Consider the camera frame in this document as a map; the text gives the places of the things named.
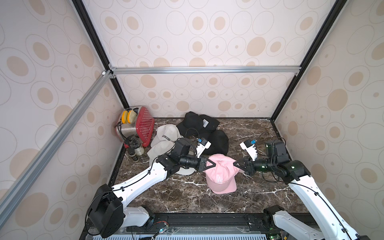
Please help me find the black frame post left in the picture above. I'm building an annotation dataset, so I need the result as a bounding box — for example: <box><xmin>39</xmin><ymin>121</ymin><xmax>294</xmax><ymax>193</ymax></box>
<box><xmin>71</xmin><ymin>0</ymin><xmax>130</xmax><ymax>109</ymax></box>

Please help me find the white cap back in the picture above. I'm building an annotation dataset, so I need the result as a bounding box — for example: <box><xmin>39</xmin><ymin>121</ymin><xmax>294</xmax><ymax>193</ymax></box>
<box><xmin>151</xmin><ymin>124</ymin><xmax>182</xmax><ymax>148</ymax></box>

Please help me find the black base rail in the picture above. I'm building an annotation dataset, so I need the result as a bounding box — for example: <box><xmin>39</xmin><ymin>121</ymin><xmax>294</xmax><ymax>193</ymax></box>
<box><xmin>79</xmin><ymin>211</ymin><xmax>339</xmax><ymax>240</ymax></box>

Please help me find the horizontal aluminium rail back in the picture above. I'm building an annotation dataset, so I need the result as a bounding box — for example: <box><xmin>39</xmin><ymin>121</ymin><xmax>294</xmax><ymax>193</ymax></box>
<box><xmin>104</xmin><ymin>66</ymin><xmax>301</xmax><ymax>76</ymax></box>

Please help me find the metal rack container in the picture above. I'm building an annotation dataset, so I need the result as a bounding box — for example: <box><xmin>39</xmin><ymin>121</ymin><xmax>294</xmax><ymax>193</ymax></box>
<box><xmin>115</xmin><ymin>107</ymin><xmax>139</xmax><ymax>141</ymax></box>

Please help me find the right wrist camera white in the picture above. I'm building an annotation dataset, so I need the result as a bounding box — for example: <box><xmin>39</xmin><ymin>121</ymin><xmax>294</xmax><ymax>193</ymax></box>
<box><xmin>240</xmin><ymin>140</ymin><xmax>258</xmax><ymax>161</ymax></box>

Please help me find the black cap back left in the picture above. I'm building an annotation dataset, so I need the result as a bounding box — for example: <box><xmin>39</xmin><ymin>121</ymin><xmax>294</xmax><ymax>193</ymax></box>
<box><xmin>177</xmin><ymin>112</ymin><xmax>203</xmax><ymax>138</ymax></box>

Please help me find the small dark bottle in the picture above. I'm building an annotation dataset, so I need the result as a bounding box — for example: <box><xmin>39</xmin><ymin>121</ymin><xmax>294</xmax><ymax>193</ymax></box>
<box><xmin>127</xmin><ymin>148</ymin><xmax>139</xmax><ymax>162</ymax></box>

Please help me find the aluminium rail left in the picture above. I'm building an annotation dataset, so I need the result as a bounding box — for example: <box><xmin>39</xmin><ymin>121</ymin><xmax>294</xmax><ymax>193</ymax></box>
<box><xmin>1</xmin><ymin>70</ymin><xmax>113</xmax><ymax>228</ymax></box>

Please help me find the black cap plain front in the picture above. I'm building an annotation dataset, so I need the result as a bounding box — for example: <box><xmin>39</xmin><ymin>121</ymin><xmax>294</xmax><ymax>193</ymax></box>
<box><xmin>201</xmin><ymin>130</ymin><xmax>229</xmax><ymax>156</ymax></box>

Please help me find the white Colorado cap front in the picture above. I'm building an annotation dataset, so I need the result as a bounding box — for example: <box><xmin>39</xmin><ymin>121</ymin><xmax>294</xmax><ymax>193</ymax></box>
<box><xmin>147</xmin><ymin>141</ymin><xmax>196</xmax><ymax>176</ymax></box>

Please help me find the black frame post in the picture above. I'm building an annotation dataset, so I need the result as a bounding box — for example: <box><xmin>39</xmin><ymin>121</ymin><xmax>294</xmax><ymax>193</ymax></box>
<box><xmin>71</xmin><ymin>0</ymin><xmax>130</xmax><ymax>109</ymax></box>
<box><xmin>270</xmin><ymin>0</ymin><xmax>348</xmax><ymax>123</ymax></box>

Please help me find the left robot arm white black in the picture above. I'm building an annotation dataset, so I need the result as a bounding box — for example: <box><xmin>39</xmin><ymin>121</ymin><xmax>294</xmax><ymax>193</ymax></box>
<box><xmin>85</xmin><ymin>138</ymin><xmax>216</xmax><ymax>238</ymax></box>

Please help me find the clear bottle black cap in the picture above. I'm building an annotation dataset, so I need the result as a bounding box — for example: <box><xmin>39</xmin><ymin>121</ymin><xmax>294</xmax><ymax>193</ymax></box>
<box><xmin>128</xmin><ymin>135</ymin><xmax>145</xmax><ymax>156</ymax></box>

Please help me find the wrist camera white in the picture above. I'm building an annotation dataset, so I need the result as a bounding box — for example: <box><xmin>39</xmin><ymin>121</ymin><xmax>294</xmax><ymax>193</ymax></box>
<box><xmin>240</xmin><ymin>140</ymin><xmax>258</xmax><ymax>161</ymax></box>
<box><xmin>196</xmin><ymin>138</ymin><xmax>211</xmax><ymax>158</ymax></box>

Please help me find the pink LA cap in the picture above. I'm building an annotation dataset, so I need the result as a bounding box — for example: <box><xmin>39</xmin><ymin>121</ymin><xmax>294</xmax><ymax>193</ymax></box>
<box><xmin>204</xmin><ymin>154</ymin><xmax>240</xmax><ymax>195</ymax></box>

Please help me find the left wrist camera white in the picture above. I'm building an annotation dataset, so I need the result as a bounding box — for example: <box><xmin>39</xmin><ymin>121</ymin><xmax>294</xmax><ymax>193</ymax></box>
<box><xmin>196</xmin><ymin>138</ymin><xmax>211</xmax><ymax>158</ymax></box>

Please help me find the black frame post right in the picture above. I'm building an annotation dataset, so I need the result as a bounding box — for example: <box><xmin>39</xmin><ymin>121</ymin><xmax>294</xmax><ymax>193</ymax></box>
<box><xmin>270</xmin><ymin>0</ymin><xmax>348</xmax><ymax>123</ymax></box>

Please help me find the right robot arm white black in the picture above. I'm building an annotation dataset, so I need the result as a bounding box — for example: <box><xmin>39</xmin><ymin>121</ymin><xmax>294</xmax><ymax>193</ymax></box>
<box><xmin>234</xmin><ymin>139</ymin><xmax>369</xmax><ymax>240</ymax></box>

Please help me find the yellow sponge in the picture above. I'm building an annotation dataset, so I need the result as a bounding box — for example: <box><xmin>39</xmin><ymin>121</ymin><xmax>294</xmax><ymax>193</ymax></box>
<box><xmin>121</xmin><ymin>110</ymin><xmax>137</xmax><ymax>124</ymax></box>

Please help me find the black cap with white label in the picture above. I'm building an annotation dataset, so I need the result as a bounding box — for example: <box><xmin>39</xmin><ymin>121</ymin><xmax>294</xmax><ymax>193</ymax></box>
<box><xmin>199</xmin><ymin>115</ymin><xmax>220</xmax><ymax>134</ymax></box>

